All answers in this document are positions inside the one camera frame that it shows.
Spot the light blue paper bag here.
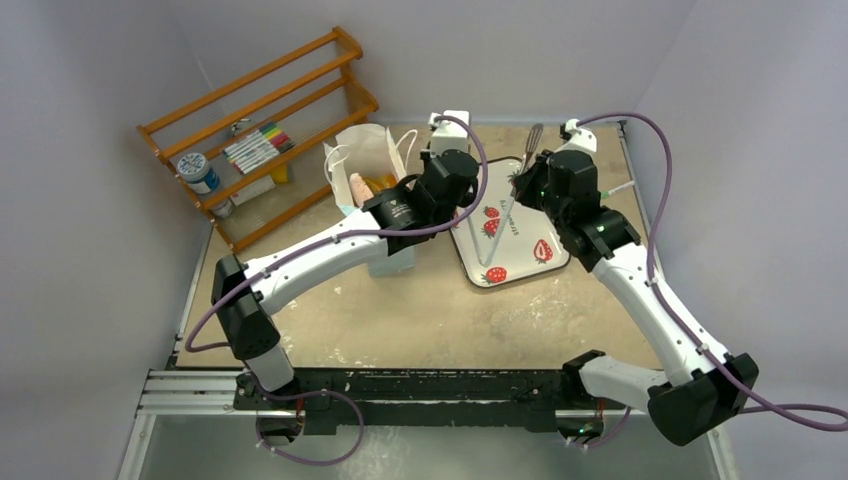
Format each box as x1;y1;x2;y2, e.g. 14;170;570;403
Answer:
322;123;420;278

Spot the orange fake pastry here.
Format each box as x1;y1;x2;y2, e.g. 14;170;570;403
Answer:
363;173;397;195

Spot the white strawberry tray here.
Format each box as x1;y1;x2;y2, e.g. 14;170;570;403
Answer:
450;160;570;288

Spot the long fake bread loaf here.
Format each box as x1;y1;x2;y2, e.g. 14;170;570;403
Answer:
349;173;374;207

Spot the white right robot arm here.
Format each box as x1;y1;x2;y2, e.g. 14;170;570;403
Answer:
513;150;759;446

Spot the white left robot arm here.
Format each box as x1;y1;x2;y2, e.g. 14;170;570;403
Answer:
212;149;487;409

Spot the green capped marker pen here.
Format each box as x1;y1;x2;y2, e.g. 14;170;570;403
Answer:
601;180;635;199

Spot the yellow sponge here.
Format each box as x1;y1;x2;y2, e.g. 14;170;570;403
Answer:
269;164;290;184

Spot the small white box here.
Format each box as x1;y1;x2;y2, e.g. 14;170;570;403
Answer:
230;175;275;206

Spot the orange wooden shelf rack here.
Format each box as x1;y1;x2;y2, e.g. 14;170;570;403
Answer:
137;26;379;253

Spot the pack of coloured markers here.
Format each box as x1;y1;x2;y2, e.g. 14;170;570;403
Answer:
223;121;294;175

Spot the small clear bottle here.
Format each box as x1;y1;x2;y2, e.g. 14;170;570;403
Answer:
210;199;234;218

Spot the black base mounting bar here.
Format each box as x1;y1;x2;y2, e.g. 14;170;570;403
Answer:
234;367;617;441

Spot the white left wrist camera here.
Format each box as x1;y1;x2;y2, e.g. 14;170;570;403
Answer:
427;110;471;155

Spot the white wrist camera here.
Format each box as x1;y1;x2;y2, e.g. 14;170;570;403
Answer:
427;110;471;155
556;119;597;155

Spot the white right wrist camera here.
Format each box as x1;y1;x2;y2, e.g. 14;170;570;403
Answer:
556;119;597;155

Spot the aluminium rail frame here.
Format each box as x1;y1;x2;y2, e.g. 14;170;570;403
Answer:
120;369;739;479

